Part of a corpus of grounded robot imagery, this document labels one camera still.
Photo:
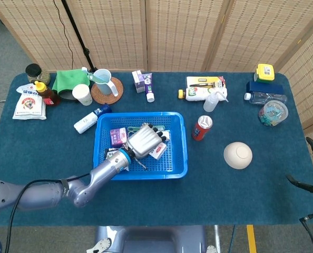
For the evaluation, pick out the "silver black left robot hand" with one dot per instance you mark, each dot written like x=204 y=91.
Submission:
x=143 y=142

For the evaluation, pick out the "red Arctic Ocean can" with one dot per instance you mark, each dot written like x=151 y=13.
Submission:
x=201 y=130

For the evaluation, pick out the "white bottle navy cap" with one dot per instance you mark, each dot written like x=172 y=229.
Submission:
x=86 y=122

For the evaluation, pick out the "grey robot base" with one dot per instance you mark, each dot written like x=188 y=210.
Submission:
x=151 y=239

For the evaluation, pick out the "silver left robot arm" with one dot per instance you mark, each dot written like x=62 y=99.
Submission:
x=40 y=195

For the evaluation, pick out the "white red blue carton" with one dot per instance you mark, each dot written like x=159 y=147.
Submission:
x=159 y=151

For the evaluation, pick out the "blue plastic mesh basket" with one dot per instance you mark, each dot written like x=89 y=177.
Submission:
x=140 y=175

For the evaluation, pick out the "green brush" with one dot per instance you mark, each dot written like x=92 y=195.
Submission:
x=161 y=127

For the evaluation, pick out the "small white medicine box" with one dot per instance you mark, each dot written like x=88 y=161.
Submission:
x=167 y=135

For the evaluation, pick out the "small purple white box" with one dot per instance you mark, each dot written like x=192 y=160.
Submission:
x=118 y=137

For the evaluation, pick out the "red white snack packet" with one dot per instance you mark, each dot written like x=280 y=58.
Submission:
x=109 y=153

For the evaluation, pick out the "cork coaster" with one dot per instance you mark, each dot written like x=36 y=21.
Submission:
x=114 y=98

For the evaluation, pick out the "purple white toothpaste tube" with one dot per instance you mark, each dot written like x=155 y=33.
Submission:
x=148 y=87

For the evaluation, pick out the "purple white drink carton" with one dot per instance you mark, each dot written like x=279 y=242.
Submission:
x=138 y=81

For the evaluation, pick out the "teal table cloth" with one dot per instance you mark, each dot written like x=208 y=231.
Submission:
x=172 y=200

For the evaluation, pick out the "pale blue measuring jug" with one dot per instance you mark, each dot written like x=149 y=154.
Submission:
x=103 y=84

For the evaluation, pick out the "white drink bottle yellow cap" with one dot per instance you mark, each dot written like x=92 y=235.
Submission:
x=198 y=94

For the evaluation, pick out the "white paper cup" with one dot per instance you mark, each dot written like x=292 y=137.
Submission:
x=82 y=95

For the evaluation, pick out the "clear squeeze wash bottle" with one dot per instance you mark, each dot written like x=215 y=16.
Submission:
x=210 y=104

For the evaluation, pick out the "clear jar of clips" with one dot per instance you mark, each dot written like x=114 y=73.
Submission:
x=273 y=113

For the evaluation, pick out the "yellow tool blister package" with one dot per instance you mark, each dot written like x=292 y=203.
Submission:
x=204 y=80

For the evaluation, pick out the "beige upturned bowl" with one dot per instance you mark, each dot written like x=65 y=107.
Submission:
x=238 y=155

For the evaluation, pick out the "black round dish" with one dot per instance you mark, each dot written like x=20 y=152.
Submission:
x=67 y=95

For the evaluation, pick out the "yellow floor tape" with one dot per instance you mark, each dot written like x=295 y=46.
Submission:
x=251 y=239

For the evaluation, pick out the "green cloth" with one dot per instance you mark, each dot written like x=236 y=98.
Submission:
x=67 y=79

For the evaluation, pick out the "clear water bottle white cap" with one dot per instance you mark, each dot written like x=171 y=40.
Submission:
x=262 y=97

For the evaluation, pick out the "honey bottle yellow cap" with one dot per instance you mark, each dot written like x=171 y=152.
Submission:
x=47 y=92

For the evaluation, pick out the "navy blue box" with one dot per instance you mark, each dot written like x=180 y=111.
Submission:
x=264 y=87

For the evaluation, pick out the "bamboo folding screen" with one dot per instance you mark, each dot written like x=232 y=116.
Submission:
x=183 y=34

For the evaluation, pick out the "white flour bag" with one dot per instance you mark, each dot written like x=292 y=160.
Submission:
x=28 y=105

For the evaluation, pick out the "green container yellow lid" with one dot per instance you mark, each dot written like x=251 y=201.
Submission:
x=264 y=71

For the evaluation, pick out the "black stand pole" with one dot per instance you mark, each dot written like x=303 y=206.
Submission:
x=77 y=34

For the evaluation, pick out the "glass jar black lid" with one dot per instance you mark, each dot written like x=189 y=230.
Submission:
x=34 y=69

